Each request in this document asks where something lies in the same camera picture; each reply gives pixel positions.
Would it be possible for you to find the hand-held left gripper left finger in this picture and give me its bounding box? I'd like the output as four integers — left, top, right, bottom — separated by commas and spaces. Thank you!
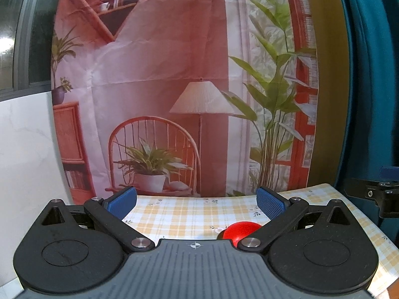
40, 186, 156, 253

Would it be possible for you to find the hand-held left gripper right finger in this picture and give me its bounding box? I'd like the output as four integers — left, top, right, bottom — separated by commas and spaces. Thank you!
237, 186, 357, 253

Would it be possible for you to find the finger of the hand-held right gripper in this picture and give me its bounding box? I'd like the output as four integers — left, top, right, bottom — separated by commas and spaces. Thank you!
345, 166, 399, 219

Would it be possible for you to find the large red bowl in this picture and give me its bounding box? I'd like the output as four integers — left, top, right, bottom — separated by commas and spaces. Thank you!
217, 221, 264, 246

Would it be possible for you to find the yellow checked floral tablecloth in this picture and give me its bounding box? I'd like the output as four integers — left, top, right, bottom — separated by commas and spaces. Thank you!
123, 183, 399, 298

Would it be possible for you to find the teal curtain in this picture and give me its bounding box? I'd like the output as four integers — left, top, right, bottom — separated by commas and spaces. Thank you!
334, 0, 399, 247

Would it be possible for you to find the printed room backdrop cloth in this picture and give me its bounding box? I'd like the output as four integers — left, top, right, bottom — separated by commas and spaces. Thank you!
50, 0, 320, 198

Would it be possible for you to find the dark framed window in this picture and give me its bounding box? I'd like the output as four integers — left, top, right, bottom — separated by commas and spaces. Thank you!
0, 0, 68, 103

